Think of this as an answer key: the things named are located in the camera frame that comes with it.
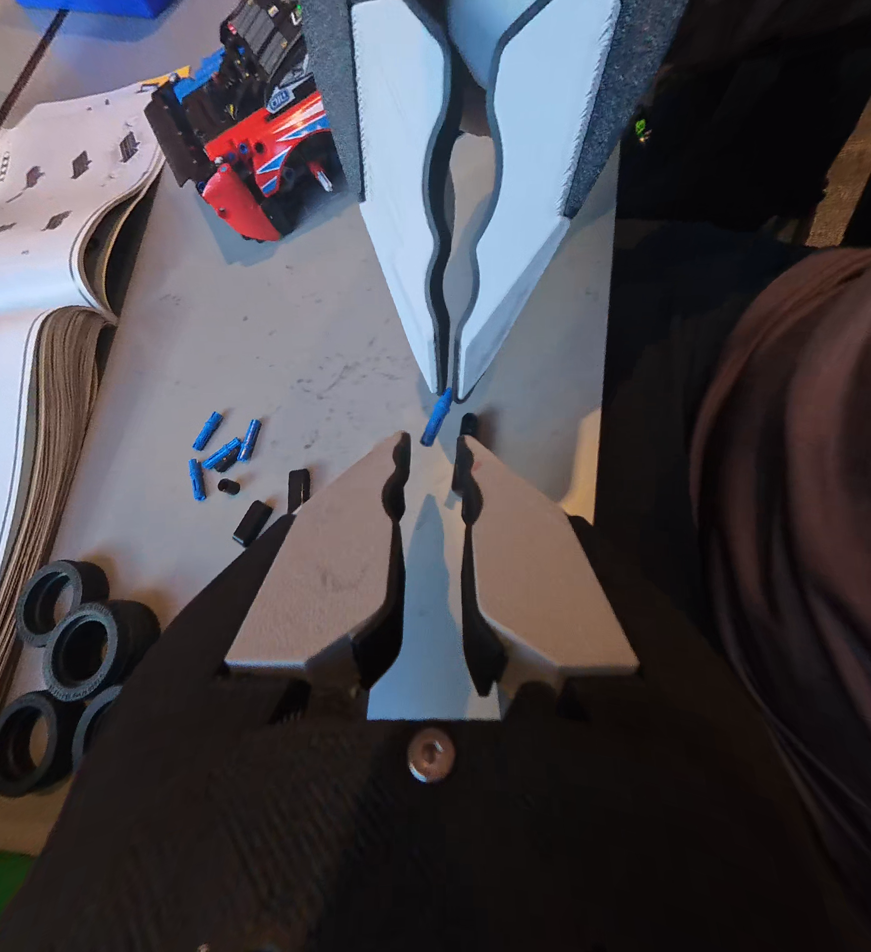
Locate blue plastic bin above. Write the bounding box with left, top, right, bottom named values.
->
left=19, top=0, right=176, bottom=19

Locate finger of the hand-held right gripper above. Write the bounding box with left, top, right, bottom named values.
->
left=349, top=0, right=456, bottom=397
left=455, top=0, right=622, bottom=400

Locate small black toy brick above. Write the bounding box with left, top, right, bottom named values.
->
left=232, top=500, right=273, bottom=549

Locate open instruction booklet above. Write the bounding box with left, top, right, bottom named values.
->
left=0, top=67, right=169, bottom=778

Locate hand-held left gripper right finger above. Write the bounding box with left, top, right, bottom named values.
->
left=452, top=436, right=640, bottom=698

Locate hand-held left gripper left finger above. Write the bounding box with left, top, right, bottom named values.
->
left=224, top=431, right=413, bottom=690

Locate red black toy car model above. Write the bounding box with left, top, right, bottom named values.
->
left=144, top=0, right=347, bottom=242

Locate grey desk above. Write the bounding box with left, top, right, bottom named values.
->
left=0, top=0, right=622, bottom=856

